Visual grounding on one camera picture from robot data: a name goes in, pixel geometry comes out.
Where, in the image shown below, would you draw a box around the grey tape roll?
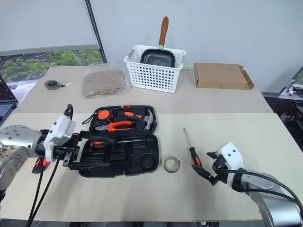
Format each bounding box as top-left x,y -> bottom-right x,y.
163,156 -> 181,173

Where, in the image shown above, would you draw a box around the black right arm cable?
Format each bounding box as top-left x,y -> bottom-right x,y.
212,162 -> 303,215

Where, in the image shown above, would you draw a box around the black plastic tool case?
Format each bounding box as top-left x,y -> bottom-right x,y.
77,104 -> 162,178

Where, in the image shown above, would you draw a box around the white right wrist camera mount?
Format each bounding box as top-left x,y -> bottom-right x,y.
214,141 -> 247,188

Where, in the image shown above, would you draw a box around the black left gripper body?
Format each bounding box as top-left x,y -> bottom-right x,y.
53,130 -> 93,170

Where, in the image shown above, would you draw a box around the dark desk with clutter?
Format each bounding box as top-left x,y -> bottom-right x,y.
278,79 -> 303,133

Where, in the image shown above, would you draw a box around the claw hammer black orange handle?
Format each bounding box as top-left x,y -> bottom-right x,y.
115,109 -> 156,131

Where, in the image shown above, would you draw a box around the black window frame post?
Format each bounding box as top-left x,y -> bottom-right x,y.
84,0 -> 107,65

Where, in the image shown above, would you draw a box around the brown cardboard box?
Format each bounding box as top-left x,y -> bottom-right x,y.
194,62 -> 255,90

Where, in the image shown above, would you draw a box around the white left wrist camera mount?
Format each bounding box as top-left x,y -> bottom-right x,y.
43,113 -> 78,164

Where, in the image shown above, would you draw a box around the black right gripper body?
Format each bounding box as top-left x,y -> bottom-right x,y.
209,154 -> 229,187

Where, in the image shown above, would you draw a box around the black round reel with tag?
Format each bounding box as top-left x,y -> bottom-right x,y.
44,79 -> 73,91

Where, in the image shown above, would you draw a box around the black grill pan wooden handle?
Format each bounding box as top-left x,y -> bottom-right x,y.
140,16 -> 176,69

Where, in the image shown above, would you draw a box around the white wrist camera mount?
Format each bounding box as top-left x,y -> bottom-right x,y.
214,141 -> 247,188
43,113 -> 78,164

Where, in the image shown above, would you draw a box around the dark laptop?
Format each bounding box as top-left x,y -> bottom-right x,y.
0,75 -> 19,125

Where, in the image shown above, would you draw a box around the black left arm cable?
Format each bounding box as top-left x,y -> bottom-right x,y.
25,104 -> 74,227

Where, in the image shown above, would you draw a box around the clear bag of brown paper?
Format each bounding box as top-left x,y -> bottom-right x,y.
81,63 -> 130,99

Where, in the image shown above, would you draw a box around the orange black tape measure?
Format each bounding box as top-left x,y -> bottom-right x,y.
81,109 -> 115,125

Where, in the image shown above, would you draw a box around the white perforated plastic basket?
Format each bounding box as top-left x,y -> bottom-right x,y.
123,44 -> 187,94

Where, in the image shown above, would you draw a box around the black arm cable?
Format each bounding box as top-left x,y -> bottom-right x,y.
25,104 -> 74,227
212,162 -> 303,215

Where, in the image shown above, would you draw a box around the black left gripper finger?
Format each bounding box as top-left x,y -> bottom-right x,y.
80,130 -> 116,144
70,160 -> 111,170

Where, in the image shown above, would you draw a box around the orange handled pliers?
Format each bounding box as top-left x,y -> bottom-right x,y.
94,121 -> 134,133

